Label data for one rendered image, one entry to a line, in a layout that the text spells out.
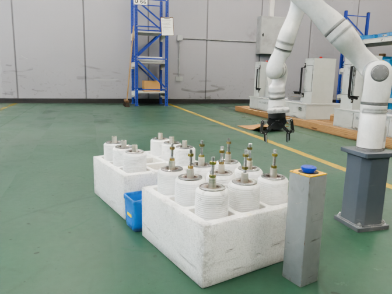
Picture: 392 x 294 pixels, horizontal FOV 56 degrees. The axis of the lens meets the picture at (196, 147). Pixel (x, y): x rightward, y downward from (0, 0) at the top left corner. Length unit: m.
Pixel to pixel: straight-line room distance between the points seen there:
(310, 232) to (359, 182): 0.50
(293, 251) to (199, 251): 0.26
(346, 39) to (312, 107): 3.15
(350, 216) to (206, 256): 0.73
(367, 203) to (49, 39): 6.63
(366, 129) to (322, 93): 3.19
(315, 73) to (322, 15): 3.13
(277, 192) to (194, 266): 0.34
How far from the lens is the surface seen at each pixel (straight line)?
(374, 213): 1.56
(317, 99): 4.63
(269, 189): 1.15
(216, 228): 0.99
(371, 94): 1.48
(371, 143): 1.50
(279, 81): 1.62
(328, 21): 1.49
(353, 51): 1.52
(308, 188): 0.99
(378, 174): 1.52
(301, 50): 8.74
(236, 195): 1.08
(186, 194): 1.11
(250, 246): 1.10
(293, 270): 1.11
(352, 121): 3.90
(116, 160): 1.60
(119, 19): 7.50
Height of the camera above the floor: 0.56
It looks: 11 degrees down
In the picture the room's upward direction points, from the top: 1 degrees clockwise
